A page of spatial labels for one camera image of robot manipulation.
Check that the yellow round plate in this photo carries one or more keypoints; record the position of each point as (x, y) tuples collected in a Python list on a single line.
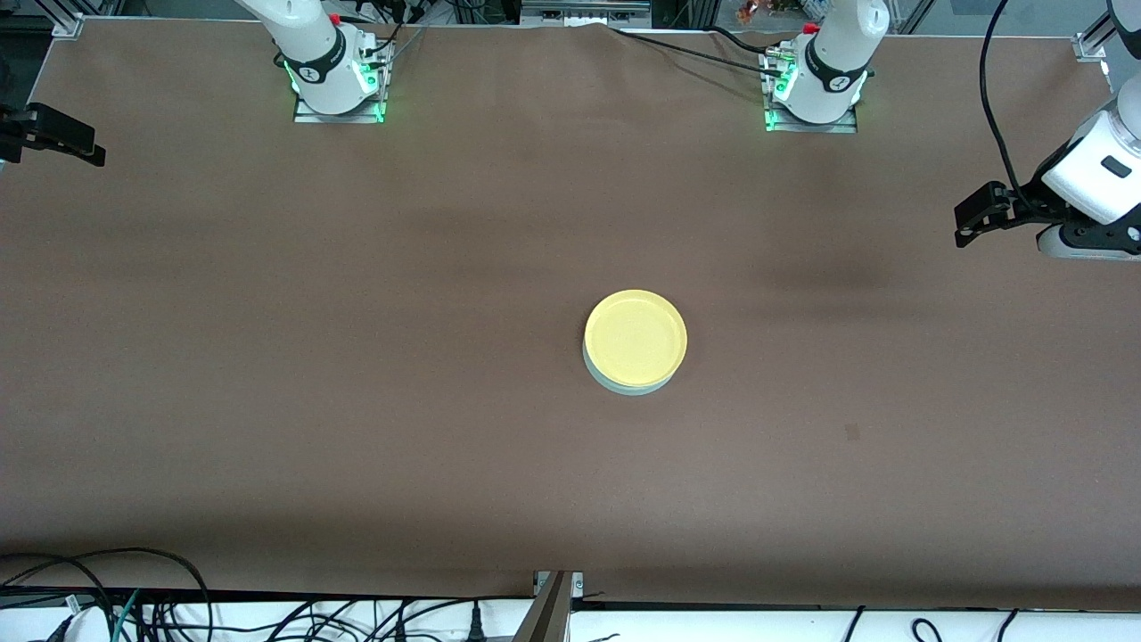
[(635, 337)]

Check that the aluminium frame bracket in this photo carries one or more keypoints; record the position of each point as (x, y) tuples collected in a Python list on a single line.
[(553, 611)]

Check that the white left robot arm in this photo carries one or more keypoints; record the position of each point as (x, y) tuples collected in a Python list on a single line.
[(833, 62)]

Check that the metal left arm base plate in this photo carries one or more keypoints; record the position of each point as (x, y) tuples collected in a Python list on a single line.
[(838, 127)]

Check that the pale green round plate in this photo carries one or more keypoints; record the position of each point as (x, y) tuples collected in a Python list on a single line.
[(628, 390)]

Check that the white bench surface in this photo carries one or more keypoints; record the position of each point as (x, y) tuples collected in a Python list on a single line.
[(713, 629)]

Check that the colourful background objects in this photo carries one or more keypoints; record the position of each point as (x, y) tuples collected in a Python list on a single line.
[(775, 7)]

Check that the aluminium corner profile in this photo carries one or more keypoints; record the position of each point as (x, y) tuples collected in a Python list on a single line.
[(64, 22), (1092, 46)]

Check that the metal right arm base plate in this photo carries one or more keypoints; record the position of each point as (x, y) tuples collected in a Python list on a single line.
[(307, 118)]

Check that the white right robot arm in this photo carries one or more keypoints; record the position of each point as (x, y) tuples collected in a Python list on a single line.
[(312, 45)]

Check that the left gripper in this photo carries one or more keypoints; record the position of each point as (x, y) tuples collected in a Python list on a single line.
[(1027, 198)]

